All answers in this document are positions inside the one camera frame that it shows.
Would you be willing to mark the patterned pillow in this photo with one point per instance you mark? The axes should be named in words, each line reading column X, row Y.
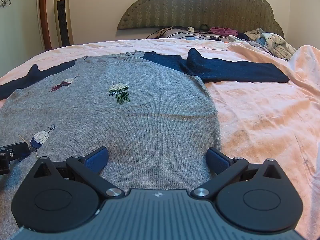
column 172, row 33

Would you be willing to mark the wooden door frame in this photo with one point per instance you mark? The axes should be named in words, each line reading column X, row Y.
column 45, row 17

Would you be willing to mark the white remote control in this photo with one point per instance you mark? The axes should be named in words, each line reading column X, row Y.
column 234, row 38

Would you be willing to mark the black power adapter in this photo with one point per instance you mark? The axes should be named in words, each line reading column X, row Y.
column 216, row 39

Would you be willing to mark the pink blanket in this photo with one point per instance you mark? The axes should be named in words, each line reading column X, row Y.
column 255, row 120

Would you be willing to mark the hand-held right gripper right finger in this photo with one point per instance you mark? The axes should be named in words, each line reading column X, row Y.
column 217, row 162

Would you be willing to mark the grey sweater with navy sleeves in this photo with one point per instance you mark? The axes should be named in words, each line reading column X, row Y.
column 140, row 120

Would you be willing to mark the olive upholstered headboard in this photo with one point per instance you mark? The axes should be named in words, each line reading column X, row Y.
column 200, row 5

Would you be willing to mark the pile of light clothes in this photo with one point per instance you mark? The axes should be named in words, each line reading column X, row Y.
column 272, row 41

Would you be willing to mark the flower print wardrobe door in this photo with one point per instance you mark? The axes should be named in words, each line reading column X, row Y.
column 17, row 25

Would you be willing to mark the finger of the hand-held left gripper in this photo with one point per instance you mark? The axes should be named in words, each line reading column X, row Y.
column 15, row 151

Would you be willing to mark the white charger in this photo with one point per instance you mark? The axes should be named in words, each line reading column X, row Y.
column 190, row 29

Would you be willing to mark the gold tower heater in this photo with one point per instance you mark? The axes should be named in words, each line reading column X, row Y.
column 62, row 17

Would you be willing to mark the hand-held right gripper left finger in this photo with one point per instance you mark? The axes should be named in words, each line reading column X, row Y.
column 96, row 161

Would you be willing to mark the magenta cloth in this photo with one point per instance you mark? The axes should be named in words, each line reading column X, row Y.
column 225, row 31

